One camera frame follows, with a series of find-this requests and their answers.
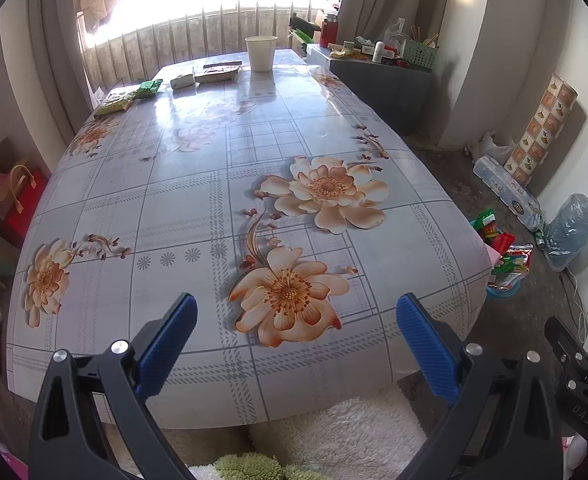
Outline clear plastic bag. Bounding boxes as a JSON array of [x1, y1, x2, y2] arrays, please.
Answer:
[[383, 17, 407, 46]]

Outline large clear water jug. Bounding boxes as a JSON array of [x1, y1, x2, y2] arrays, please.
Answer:
[[544, 191, 588, 272]]

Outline black flat object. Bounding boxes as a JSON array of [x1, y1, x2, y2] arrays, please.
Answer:
[[289, 14, 321, 33]]

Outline grey cabinet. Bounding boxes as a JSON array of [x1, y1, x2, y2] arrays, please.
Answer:
[[305, 42, 435, 136]]

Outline white plastic bag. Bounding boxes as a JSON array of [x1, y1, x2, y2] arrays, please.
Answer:
[[469, 131, 515, 163]]

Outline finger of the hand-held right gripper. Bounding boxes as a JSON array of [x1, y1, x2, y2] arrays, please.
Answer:
[[544, 315, 588, 392]]

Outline white paper cup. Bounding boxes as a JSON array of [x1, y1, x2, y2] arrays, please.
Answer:
[[244, 35, 279, 73]]

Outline patterned paper roll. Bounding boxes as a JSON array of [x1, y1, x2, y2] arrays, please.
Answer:
[[503, 73, 579, 186]]

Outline green perforated basket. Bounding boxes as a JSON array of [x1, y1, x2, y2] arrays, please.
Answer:
[[403, 37, 437, 71]]

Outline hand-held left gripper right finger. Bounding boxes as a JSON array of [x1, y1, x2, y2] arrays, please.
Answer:
[[395, 293, 567, 480]]

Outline white cable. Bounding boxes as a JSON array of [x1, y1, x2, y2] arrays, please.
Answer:
[[559, 267, 588, 331]]

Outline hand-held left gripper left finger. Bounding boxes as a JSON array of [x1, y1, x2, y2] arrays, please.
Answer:
[[28, 292, 199, 480]]

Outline red paper bag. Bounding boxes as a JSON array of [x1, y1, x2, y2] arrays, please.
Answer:
[[0, 165, 49, 251]]

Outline toilet paper pack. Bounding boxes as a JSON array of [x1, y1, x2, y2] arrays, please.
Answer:
[[473, 155, 545, 231]]

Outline white fleece garment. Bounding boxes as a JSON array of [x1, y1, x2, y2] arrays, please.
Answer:
[[164, 395, 429, 480]]

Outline yellow-green snack packet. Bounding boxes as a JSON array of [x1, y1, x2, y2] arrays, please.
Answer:
[[94, 89, 137, 116]]

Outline colourful snack packet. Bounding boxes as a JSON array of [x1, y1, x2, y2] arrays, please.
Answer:
[[504, 244, 534, 276]]

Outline blue plastic basket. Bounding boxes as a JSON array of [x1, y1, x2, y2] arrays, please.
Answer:
[[486, 275, 525, 301]]

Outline brown packet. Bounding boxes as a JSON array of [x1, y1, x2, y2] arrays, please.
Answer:
[[195, 67, 241, 83]]

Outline red thermos bottle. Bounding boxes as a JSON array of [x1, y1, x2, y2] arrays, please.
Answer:
[[319, 12, 339, 50]]

